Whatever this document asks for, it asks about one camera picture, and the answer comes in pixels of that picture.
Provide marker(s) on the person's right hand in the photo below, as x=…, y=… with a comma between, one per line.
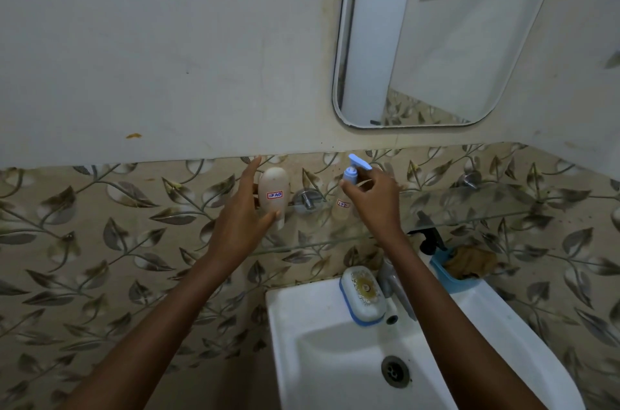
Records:
x=378, y=206

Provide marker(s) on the person's left hand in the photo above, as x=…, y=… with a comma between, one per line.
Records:
x=232, y=230

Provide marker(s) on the person's right thumb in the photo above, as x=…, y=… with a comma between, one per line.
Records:
x=350, y=187

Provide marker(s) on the person's left thumb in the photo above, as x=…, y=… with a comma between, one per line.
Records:
x=272, y=219

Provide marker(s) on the clear bottle with blue pump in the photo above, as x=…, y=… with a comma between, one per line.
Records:
x=350, y=174

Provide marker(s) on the cream bottle with label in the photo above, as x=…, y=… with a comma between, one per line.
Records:
x=273, y=184

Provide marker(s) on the person's left forearm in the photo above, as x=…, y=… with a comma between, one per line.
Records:
x=160, y=327

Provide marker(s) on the person's right forearm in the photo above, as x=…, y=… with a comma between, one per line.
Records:
x=450, y=327

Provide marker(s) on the black spray trigger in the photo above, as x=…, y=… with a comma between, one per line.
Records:
x=428, y=235

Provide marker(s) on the metal faucet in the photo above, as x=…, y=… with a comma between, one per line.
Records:
x=395, y=286

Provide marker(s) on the blue and white soap dish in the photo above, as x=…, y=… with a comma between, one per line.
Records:
x=363, y=296

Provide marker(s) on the blue plastic tray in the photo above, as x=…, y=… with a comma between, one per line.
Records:
x=453, y=281

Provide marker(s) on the brown scrubbing sponge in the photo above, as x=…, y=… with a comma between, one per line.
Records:
x=470, y=262

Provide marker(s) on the white ceramic sink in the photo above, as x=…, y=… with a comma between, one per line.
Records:
x=329, y=356

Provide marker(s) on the metal sink drain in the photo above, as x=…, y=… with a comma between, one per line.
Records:
x=395, y=371

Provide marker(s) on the metal shelf bracket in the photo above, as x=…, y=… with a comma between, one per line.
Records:
x=306, y=200
x=471, y=180

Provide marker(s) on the glass wall shelf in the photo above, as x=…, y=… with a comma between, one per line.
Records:
x=436, y=216

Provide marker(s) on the rounded wall mirror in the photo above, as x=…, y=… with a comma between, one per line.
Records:
x=450, y=36

